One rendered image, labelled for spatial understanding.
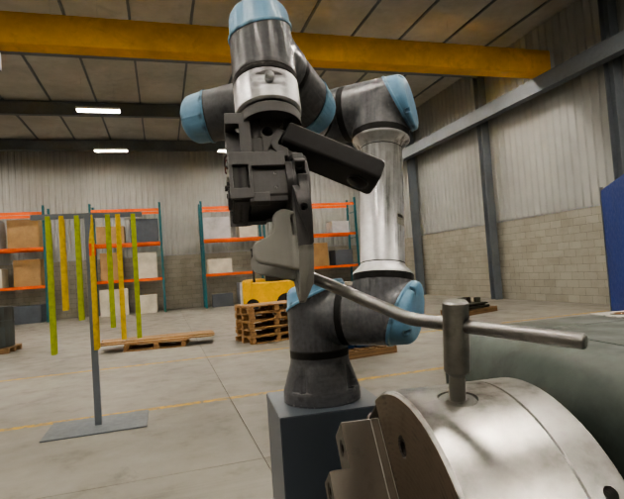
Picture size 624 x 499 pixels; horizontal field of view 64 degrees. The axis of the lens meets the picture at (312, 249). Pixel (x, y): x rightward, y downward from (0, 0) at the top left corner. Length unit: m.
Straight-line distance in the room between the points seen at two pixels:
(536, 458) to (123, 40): 11.12
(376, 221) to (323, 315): 0.20
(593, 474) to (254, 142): 0.42
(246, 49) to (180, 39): 10.77
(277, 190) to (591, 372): 0.34
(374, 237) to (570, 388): 0.50
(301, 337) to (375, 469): 0.48
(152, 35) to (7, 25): 2.57
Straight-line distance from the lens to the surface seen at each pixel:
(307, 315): 0.95
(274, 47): 0.60
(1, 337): 12.82
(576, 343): 0.41
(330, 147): 0.54
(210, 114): 0.74
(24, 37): 11.51
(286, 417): 0.92
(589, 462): 0.44
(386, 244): 0.93
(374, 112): 1.01
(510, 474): 0.41
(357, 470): 0.52
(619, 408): 0.49
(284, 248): 0.49
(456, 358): 0.44
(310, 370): 0.96
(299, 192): 0.49
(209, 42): 11.41
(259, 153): 0.52
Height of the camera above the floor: 1.36
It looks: 2 degrees up
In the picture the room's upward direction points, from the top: 4 degrees counter-clockwise
